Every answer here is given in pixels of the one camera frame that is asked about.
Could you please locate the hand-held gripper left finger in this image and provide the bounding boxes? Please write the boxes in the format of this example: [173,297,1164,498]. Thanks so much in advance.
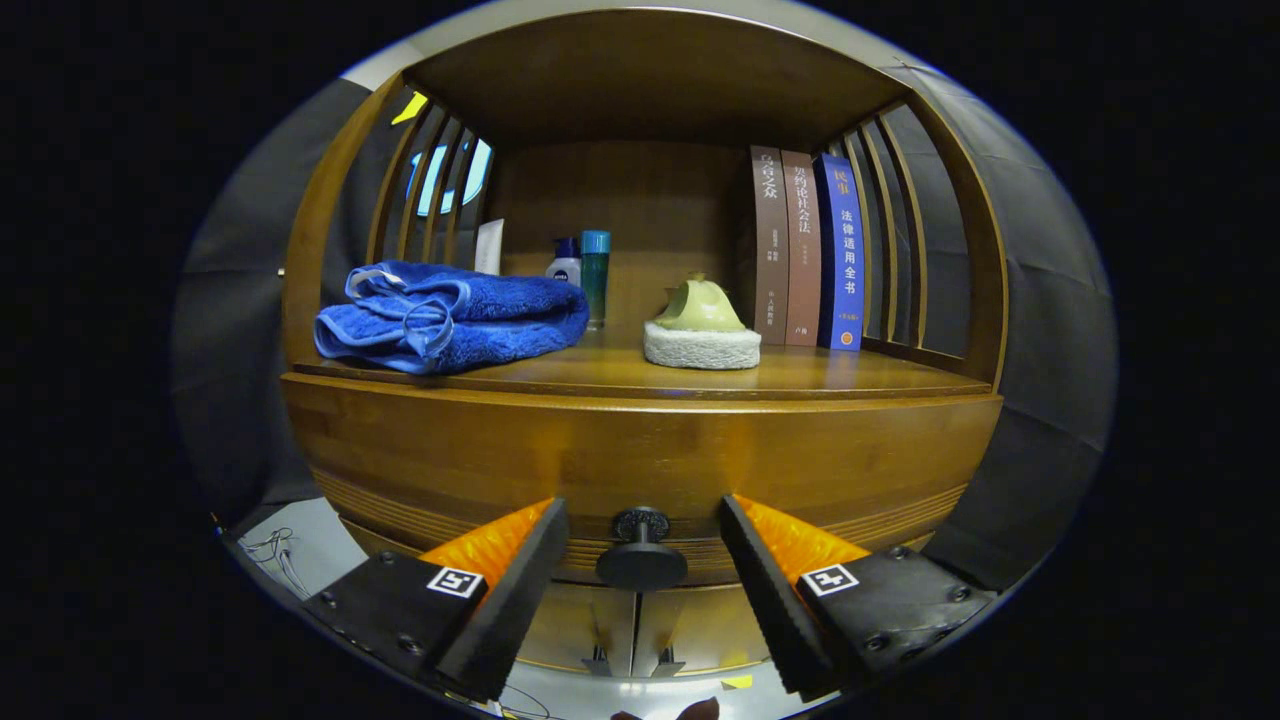
[300,497,572,704]

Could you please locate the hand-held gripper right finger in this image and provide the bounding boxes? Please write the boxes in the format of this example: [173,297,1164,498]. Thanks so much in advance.
[719,494,998,703]

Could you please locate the black drawer knob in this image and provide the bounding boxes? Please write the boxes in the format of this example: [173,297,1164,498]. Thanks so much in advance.
[596,507,689,592]

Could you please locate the green scrub brush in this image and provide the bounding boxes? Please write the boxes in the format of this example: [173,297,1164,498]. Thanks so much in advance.
[643,272,762,371]

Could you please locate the wooden cabinet door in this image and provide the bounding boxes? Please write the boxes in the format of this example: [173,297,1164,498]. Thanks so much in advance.
[638,583,776,673]
[520,583,639,676]

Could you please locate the wooden countertop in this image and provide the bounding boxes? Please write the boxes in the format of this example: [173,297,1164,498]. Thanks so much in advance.
[290,325,996,401]

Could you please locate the wooden cabinet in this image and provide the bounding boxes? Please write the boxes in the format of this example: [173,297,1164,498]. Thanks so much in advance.
[280,8,1009,681]

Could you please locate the folded blue towel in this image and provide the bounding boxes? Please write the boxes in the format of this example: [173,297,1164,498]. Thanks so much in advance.
[314,260,591,376]

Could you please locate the teal bottle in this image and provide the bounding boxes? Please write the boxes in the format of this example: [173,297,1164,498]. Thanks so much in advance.
[580,230,612,331]

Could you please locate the white bottle with blue cap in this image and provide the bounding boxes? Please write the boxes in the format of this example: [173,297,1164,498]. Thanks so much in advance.
[545,237,583,286]

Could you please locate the dark brown book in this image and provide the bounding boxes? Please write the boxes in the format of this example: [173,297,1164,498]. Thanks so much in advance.
[750,145,791,346]

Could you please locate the reddish brown book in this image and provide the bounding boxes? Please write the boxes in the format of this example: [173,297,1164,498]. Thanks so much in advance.
[780,150,823,348]

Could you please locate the blue book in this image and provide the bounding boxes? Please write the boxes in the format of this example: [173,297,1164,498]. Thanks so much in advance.
[813,152,866,352]

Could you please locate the floor cables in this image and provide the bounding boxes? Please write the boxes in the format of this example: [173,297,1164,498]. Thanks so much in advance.
[240,527,306,601]

